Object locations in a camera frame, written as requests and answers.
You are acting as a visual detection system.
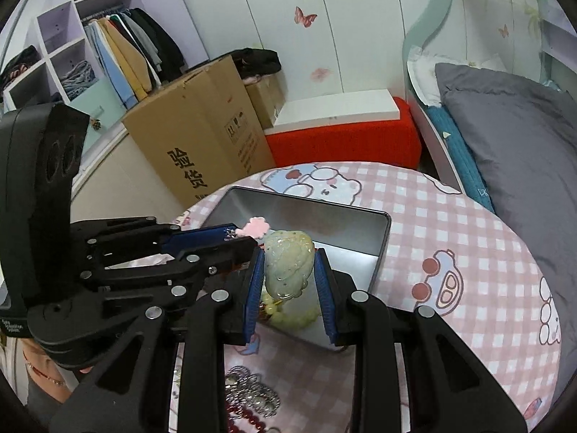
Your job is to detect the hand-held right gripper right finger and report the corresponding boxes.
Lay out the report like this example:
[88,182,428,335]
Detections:
[313,248,528,433]

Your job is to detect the green jade pendant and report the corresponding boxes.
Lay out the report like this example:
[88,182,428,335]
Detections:
[263,230,315,301]

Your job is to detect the pink flower hair clip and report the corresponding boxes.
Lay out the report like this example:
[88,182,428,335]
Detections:
[225,217,271,241]

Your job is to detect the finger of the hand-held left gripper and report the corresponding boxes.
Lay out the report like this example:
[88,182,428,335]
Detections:
[81,237,259,322]
[70,216,246,259]

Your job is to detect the small cardboard box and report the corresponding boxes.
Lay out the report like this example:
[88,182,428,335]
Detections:
[246,74,287,129]

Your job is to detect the purple shelf unit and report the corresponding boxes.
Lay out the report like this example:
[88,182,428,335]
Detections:
[0,0,212,113]

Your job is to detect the mint green drawer cabinet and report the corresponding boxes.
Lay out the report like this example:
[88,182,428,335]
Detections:
[67,72,138,154]

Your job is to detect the white board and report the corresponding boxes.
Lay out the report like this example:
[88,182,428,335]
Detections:
[275,89,401,128]

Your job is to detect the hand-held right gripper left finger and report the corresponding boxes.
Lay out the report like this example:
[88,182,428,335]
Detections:
[49,248,267,433]

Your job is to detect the grey folded jeans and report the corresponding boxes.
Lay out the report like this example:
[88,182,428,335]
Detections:
[61,61,96,100]

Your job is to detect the white wardrobe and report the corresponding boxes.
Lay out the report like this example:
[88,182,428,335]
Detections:
[169,0,433,105]

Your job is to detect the purple wall shelves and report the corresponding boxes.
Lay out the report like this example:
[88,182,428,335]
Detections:
[538,0,577,86]

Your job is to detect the red string bracelet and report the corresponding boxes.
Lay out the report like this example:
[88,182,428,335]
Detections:
[25,361,68,387]

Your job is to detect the black clothes pile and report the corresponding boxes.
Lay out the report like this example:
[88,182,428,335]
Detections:
[0,45,42,92]

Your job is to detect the round table, pink checked cloth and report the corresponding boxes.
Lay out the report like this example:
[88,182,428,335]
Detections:
[167,161,566,433]

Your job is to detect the grey metal tin box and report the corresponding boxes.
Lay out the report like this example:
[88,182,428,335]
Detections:
[198,186,392,353]

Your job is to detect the row of hanging clothes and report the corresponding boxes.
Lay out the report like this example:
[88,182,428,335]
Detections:
[83,6,185,111]

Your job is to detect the black bag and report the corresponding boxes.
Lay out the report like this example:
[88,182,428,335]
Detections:
[232,47,282,79]

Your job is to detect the white pillow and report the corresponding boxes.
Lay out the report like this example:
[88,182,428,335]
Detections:
[407,47,510,106]

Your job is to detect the silver chain jewelry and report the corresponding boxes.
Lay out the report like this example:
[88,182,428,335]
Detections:
[224,365,281,418]

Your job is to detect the large cardboard box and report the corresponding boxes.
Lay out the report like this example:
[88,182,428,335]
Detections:
[121,54,277,208]

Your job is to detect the person's left forearm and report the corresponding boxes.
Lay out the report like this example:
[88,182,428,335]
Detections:
[20,336,95,418]

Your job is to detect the red bead bracelet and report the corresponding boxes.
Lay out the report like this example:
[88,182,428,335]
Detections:
[225,403,272,433]

